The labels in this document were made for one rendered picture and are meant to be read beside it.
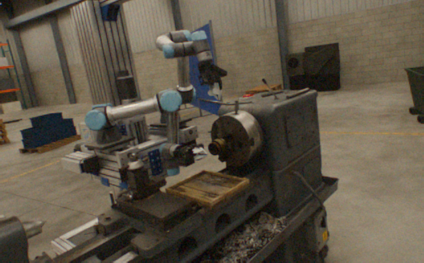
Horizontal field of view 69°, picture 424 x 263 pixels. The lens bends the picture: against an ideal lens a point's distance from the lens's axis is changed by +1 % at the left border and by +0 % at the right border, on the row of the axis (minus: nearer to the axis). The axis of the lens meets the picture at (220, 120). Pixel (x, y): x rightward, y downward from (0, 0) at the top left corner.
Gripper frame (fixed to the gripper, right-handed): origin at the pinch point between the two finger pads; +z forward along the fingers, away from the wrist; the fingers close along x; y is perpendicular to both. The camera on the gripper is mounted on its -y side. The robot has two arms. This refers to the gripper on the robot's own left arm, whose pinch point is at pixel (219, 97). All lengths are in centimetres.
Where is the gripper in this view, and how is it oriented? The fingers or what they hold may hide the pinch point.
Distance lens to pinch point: 162.7
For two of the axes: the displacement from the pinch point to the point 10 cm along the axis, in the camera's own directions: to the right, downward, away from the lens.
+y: -6.8, 2.4, -6.9
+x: 6.8, -1.5, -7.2
